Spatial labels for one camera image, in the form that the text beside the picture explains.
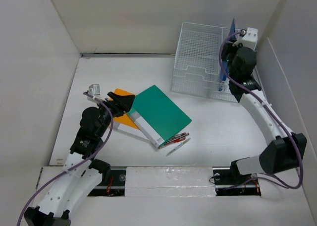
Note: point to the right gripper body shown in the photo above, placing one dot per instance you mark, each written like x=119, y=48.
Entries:
x=228, y=53

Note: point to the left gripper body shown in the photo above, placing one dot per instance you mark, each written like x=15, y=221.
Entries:
x=116, y=110

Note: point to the orange folder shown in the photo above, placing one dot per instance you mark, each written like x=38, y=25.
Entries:
x=125, y=125

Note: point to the blue folder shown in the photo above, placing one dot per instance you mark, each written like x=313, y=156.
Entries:
x=224, y=57

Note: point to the green folder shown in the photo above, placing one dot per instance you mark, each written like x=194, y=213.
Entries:
x=157, y=116

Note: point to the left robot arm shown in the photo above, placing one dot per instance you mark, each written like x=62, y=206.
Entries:
x=81, y=172

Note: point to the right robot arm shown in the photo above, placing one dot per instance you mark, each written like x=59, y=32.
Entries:
x=285, y=149

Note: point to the red capped pen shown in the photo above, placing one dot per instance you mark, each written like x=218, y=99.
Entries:
x=172, y=142

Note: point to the red gel pen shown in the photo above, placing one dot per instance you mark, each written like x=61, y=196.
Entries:
x=176, y=140

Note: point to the black red pen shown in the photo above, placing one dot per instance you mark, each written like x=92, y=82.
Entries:
x=180, y=136

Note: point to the white green pen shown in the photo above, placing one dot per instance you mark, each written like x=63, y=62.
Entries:
x=178, y=147

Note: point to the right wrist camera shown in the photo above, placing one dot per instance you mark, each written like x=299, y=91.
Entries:
x=247, y=38

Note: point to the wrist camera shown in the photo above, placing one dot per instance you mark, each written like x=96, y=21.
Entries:
x=247, y=38
x=94, y=90

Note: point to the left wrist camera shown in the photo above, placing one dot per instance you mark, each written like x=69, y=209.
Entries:
x=94, y=90

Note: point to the white wire desk organizer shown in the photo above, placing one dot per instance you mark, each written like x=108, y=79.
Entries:
x=197, y=67

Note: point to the metal mounting rail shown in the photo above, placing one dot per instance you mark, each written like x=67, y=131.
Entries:
x=115, y=186

